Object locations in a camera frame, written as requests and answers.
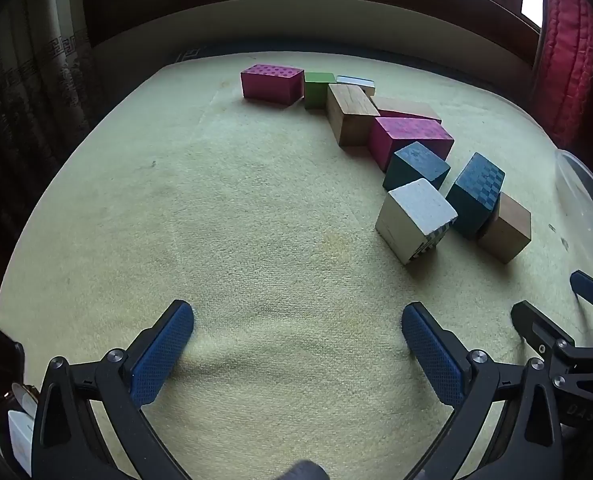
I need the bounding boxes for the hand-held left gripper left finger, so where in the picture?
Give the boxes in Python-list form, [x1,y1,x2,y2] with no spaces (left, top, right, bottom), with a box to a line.
[30,300,195,480]

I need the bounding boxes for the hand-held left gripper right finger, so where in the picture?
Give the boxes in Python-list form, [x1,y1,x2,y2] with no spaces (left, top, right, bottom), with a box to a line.
[401,302,565,480]

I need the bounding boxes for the brown wooden cube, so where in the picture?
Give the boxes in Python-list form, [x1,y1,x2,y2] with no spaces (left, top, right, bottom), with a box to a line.
[477,192,532,265]

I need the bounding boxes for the clear plastic container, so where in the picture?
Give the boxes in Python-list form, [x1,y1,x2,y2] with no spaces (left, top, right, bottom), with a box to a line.
[553,147,593,261]

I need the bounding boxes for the white wooden cube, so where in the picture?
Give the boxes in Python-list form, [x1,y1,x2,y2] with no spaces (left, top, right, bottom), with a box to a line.
[375,178,458,266]

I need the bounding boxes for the blue checkered wooden block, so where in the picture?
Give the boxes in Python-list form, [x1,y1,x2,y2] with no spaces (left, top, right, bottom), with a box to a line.
[445,152,506,240]

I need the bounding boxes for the dark teal wooden block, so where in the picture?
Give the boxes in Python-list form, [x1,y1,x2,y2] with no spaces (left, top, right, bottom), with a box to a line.
[382,141,451,192]

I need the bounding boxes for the pink dotted wooden block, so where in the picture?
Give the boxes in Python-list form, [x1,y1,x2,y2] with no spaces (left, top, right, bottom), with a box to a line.
[368,116,455,171]
[241,64,305,106]

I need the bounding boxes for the long natural wooden block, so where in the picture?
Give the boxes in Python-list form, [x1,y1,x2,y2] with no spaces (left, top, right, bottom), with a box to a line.
[325,83,380,147]

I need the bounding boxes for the white grey wooden block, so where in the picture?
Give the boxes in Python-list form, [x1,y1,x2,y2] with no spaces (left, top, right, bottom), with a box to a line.
[335,75,376,97]

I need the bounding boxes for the green wooden block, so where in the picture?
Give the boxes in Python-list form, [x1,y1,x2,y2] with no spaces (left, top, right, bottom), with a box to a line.
[304,72,337,110]

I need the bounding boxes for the yellow blanket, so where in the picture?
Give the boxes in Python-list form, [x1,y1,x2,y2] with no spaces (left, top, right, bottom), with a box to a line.
[0,50,593,480]

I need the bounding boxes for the black phone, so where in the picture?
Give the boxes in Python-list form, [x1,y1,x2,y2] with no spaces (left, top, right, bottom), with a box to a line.
[0,324,26,413]

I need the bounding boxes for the white box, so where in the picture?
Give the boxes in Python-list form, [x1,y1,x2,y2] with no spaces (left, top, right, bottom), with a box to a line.
[7,409,35,478]

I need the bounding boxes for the red quilted curtain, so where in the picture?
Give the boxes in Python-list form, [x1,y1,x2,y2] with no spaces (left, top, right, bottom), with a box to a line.
[527,0,593,150]

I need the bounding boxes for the patterned brown curtain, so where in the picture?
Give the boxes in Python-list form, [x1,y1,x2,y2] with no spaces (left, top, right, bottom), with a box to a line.
[0,0,108,251]

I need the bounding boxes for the dark wooden window frame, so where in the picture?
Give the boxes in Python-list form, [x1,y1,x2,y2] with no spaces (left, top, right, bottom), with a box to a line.
[84,0,548,68]

